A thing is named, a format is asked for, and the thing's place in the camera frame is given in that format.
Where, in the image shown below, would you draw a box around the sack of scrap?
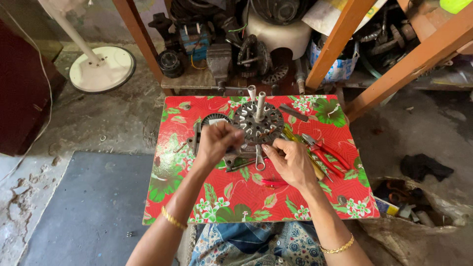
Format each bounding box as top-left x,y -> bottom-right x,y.
356,177 -> 473,266

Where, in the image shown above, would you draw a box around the grey floor mat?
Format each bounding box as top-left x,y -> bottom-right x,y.
18,151 -> 178,266

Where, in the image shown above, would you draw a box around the wooden shelf with motor parts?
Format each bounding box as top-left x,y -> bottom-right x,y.
113,0 -> 473,122

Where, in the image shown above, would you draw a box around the round metal fan stator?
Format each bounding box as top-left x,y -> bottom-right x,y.
233,92 -> 285,145

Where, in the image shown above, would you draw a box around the flat grey metal file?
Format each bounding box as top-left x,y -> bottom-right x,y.
278,103 -> 309,122

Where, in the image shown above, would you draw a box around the gold bangle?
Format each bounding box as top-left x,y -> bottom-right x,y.
161,206 -> 188,230
320,233 -> 355,255

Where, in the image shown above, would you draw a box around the grey metal winding jig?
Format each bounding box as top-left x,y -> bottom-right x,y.
186,122 -> 265,168

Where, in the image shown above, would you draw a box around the black cloth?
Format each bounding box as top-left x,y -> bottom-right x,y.
400,154 -> 454,182

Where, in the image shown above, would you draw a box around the yellow-handled screwdriver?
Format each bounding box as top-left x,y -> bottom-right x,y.
282,127 -> 334,183

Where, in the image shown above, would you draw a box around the red-handled pliers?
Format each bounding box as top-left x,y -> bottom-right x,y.
302,133 -> 351,179

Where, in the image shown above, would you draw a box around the black round coil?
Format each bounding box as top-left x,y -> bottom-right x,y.
201,113 -> 233,130

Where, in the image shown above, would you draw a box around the silver ring spanner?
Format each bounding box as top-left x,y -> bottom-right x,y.
255,144 -> 267,171

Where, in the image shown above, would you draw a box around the dark metal rod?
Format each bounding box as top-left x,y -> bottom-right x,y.
225,158 -> 259,173

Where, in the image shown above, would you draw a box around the person's right hand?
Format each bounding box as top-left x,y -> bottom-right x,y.
261,138 -> 319,189

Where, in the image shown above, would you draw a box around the white fan stand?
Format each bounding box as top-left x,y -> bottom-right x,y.
37,0 -> 136,94

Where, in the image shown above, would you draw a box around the person's blue patterned clothing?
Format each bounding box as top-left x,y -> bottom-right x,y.
189,221 -> 327,266

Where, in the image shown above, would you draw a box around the red floral table cover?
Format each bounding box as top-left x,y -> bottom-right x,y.
142,95 -> 380,226

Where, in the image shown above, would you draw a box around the person's left hand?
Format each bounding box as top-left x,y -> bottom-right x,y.
195,121 -> 245,168

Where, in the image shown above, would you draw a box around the dark red cabinet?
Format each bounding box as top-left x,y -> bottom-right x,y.
0,18 -> 67,156

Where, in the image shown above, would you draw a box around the small red-handled cutter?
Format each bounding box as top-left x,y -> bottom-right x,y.
262,179 -> 289,190

